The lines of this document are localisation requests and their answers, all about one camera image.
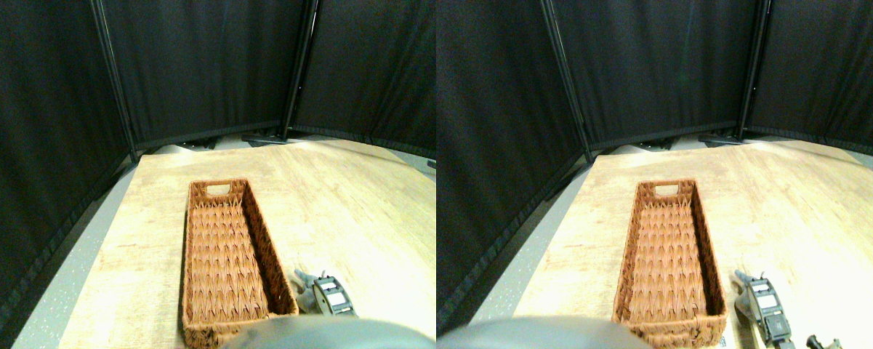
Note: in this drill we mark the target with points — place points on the brown wicker basket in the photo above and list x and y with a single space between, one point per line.
669 254
218 254

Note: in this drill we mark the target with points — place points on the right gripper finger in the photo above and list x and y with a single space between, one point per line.
767 299
333 298

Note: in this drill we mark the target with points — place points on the black curtain stand pole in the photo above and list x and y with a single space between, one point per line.
565 80
299 73
114 80
752 73

